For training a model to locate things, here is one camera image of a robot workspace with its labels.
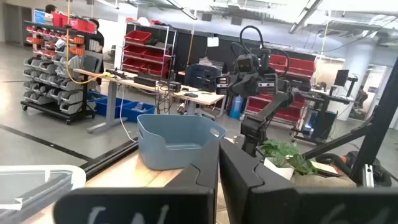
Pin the blue plastic bin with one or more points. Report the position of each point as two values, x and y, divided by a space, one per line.
174 143

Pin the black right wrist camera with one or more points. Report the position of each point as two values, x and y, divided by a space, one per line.
244 64

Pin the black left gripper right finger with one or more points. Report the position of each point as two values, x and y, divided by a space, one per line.
280 205

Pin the rack of grey bins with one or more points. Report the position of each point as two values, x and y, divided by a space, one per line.
53 81

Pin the black diagonal frame brace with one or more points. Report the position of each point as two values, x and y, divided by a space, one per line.
335 141

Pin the dark chair with cloth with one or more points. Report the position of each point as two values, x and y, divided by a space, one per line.
202 76

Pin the red bins on rack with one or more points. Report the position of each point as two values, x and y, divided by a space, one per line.
76 23

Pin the blue floor bin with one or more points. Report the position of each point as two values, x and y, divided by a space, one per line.
136 110
104 104

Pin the orange and black vacuum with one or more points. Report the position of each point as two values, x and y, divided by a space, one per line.
348 161

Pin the black frame post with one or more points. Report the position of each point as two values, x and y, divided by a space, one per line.
377 124

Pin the black box on desk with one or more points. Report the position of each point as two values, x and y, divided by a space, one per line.
145 81

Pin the long ceiling light fixture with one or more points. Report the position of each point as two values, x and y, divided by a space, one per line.
306 15

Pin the black table frame rail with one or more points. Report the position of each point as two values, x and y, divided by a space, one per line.
109 157

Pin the blue screen monitor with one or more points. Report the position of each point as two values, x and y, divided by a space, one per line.
39 16

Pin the wooden top desk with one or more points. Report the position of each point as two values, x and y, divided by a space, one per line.
136 82

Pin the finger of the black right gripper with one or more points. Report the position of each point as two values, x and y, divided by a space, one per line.
222 85
266 85

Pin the person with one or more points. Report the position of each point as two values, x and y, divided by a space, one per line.
50 9
98 39

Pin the clear container with white lid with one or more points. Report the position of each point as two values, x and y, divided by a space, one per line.
34 186

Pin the blue water jug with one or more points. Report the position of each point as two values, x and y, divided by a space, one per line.
236 107

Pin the green potted plant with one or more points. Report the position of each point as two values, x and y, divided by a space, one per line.
286 154

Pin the white paper sign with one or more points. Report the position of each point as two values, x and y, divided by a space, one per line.
213 41

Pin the white plant pot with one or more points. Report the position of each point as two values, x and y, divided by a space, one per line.
278 170

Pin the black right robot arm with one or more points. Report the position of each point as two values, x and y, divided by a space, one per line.
273 104

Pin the shelf of red bins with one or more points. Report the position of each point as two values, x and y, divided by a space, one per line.
298 67

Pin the black computer monitor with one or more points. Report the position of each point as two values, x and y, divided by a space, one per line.
341 77

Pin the black desk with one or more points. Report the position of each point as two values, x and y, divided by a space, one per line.
320 99

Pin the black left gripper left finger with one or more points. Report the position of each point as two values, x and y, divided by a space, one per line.
140 205

